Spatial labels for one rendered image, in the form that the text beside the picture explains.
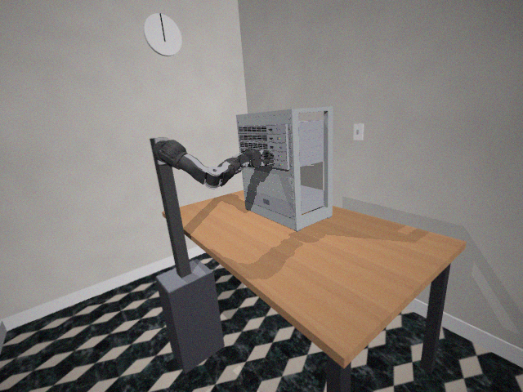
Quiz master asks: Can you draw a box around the grey server rack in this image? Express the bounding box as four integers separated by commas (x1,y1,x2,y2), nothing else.
236,106,333,232

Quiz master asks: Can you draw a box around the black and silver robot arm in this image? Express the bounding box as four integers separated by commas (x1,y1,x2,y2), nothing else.
153,137,250,189

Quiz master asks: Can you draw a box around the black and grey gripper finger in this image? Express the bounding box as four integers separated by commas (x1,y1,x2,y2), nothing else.
257,149,273,156
260,157,273,167

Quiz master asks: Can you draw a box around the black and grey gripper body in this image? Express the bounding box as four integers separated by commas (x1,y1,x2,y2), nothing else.
244,148,262,168

